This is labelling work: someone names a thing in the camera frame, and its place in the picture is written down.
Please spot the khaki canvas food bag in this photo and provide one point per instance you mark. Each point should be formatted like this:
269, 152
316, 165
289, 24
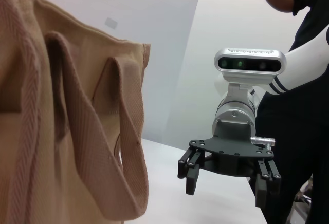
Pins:
51, 131

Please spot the person in black clothes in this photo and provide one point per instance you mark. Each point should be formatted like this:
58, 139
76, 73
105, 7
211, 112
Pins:
295, 131

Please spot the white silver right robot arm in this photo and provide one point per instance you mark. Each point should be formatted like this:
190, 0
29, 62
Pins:
303, 64

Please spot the white wall sticker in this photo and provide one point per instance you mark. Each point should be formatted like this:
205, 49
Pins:
111, 22

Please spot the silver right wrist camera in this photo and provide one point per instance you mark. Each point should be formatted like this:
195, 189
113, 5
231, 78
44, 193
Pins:
249, 64

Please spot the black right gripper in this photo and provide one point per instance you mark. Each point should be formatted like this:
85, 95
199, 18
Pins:
231, 157

